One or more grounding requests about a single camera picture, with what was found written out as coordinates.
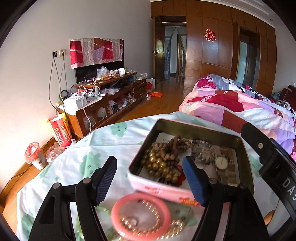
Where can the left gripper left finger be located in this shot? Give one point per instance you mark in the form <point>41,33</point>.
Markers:
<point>89,193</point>

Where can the wooden wardrobe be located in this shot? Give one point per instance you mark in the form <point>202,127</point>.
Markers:
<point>220,57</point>

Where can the red double happiness sticker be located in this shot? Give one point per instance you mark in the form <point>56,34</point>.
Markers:
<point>210,35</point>

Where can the gold face wristwatch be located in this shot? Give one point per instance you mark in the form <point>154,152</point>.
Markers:
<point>221,164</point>

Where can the black television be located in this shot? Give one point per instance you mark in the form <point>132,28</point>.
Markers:
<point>83,73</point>

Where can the white appliance box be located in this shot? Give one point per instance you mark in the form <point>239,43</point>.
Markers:
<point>74,103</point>

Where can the pink patchwork quilt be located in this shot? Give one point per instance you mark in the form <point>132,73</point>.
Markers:
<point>231,104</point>

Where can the orange cloth on floor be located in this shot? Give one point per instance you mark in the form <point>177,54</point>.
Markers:
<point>155,94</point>

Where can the wooden tv cabinet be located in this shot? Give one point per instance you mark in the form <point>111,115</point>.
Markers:
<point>107,101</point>

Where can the red yellow carton box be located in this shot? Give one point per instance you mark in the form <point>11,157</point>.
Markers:
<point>59,126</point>

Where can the red plastic bag bin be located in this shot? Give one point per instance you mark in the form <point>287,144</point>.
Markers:
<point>34,156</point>

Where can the pink Genji tin box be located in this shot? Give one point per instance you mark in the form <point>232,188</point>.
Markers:
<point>165,164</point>

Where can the pink plastic bangle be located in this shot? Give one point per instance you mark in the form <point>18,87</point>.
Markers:
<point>139,216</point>

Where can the wall power socket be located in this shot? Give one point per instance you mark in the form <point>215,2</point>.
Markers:
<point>58,53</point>

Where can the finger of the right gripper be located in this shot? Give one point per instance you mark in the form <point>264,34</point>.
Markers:
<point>278,167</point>

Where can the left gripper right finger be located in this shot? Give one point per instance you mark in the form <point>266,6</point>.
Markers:
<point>211,194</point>

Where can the wooden bed headboard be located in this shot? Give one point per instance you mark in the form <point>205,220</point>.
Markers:
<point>289,94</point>

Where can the wooden door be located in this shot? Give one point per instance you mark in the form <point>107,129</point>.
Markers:
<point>158,50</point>

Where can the red patchwork tv cover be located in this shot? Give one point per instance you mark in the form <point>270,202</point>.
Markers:
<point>92,51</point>

